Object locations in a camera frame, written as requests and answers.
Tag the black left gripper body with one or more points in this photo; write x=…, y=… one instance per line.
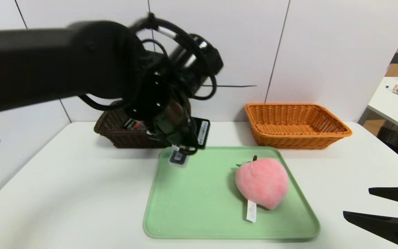
x=203, y=132

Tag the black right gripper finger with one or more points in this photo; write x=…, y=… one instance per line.
x=397, y=195
x=382, y=226

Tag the grey pencil lead case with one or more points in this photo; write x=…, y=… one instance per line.
x=178, y=159

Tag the black face wash tube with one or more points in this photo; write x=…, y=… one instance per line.
x=135, y=124

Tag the pink plush peach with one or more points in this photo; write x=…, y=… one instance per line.
x=261, y=183

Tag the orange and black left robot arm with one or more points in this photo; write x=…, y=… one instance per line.
x=47, y=62

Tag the dark brown wicker basket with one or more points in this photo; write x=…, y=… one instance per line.
x=116, y=135

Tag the orange wicker basket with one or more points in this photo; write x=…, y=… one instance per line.
x=295, y=128

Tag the light green plastic tray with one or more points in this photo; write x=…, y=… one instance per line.
x=219, y=214

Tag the white side table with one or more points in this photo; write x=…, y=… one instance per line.
x=385, y=103

